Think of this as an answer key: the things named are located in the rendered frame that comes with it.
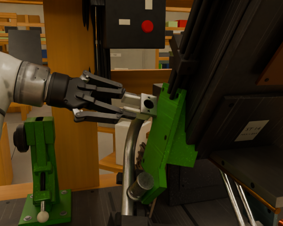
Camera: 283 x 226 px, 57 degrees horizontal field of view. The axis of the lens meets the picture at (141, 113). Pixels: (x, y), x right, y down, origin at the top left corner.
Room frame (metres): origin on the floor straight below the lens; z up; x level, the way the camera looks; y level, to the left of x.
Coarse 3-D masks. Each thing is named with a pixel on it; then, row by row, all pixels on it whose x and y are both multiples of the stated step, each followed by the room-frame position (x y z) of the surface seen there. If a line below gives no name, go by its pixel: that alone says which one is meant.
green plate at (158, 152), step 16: (160, 96) 0.60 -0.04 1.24; (176, 96) 0.52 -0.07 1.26; (160, 112) 0.57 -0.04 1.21; (176, 112) 0.50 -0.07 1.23; (160, 128) 0.55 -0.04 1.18; (176, 128) 0.50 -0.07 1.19; (160, 144) 0.52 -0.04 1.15; (176, 144) 0.51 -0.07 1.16; (192, 144) 0.52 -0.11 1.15; (144, 160) 0.58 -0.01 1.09; (160, 160) 0.50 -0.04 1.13; (176, 160) 0.51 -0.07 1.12; (192, 160) 0.52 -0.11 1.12
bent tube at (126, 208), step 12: (144, 96) 0.61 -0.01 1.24; (156, 96) 0.63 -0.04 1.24; (144, 108) 0.59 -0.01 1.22; (156, 108) 0.60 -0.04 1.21; (132, 120) 0.65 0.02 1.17; (144, 120) 0.63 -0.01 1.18; (132, 132) 0.65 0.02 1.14; (132, 144) 0.65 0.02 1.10; (132, 156) 0.63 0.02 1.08; (132, 168) 0.60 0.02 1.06; (132, 180) 0.58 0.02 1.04; (132, 204) 0.53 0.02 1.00
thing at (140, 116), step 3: (123, 108) 0.58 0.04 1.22; (126, 108) 0.58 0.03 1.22; (129, 108) 0.58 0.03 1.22; (132, 108) 0.59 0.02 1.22; (129, 111) 0.59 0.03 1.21; (132, 111) 0.59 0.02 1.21; (135, 111) 0.59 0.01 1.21; (138, 111) 0.59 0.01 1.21; (138, 114) 0.59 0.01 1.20; (141, 114) 0.59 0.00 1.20; (144, 114) 0.59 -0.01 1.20; (138, 117) 0.60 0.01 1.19; (141, 117) 0.60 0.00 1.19; (144, 117) 0.60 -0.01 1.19; (147, 117) 0.60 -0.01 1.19
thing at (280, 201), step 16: (224, 160) 0.49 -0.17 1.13; (240, 160) 0.49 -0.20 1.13; (256, 160) 0.49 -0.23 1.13; (272, 160) 0.49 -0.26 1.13; (240, 176) 0.44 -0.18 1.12; (256, 176) 0.42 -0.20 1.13; (272, 176) 0.42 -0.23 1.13; (256, 192) 0.39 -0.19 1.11; (272, 192) 0.37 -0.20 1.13; (272, 208) 0.36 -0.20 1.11
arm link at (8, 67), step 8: (0, 56) 0.52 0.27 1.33; (8, 56) 0.53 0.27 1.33; (0, 64) 0.51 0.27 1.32; (8, 64) 0.52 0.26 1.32; (16, 64) 0.53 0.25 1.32; (0, 72) 0.50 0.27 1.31; (8, 72) 0.51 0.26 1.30; (16, 72) 0.51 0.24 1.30; (0, 80) 0.49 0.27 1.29; (8, 80) 0.50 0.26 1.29; (16, 80) 0.51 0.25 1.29; (0, 88) 0.49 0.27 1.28; (8, 88) 0.50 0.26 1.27; (0, 96) 0.49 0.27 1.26; (8, 96) 0.51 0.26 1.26; (0, 104) 0.49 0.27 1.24; (8, 104) 0.52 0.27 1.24; (0, 112) 0.49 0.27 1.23
